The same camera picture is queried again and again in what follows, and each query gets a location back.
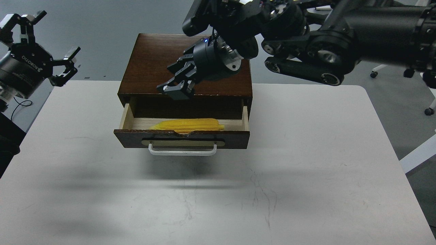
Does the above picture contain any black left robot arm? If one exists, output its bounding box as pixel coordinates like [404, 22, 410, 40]
[0, 11, 80, 174]

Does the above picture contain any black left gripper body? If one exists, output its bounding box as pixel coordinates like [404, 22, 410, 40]
[0, 44, 53, 99]

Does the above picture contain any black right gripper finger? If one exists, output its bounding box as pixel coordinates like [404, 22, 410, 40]
[157, 74, 196, 100]
[167, 54, 200, 77]

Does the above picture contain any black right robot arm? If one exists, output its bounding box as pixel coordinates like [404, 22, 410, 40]
[157, 0, 435, 100]

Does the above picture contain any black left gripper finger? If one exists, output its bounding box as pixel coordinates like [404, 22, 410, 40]
[48, 46, 81, 87]
[0, 10, 47, 51]

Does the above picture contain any white office chair base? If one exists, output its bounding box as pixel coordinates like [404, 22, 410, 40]
[371, 63, 436, 116]

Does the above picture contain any dark wooden drawer cabinet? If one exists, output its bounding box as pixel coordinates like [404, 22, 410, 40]
[118, 33, 253, 119]

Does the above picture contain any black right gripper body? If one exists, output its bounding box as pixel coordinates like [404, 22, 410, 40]
[183, 36, 244, 82]

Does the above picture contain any yellow corn cob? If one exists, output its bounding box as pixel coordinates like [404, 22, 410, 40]
[149, 118, 225, 134]

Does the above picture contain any wooden drawer with white handle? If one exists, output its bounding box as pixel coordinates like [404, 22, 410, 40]
[114, 104, 250, 155]

